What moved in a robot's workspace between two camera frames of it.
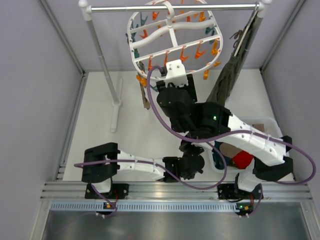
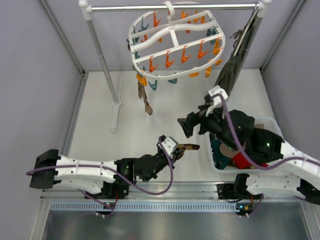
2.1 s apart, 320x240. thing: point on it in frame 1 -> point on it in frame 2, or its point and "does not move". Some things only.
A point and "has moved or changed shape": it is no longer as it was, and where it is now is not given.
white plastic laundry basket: [267, 125] does not move
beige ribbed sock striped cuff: [228, 150] does not move
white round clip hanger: [161, 31] has moved or changed shape
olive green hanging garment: [222, 86] does not move
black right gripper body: [191, 87] -> [199, 121]
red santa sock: [242, 159] does not move
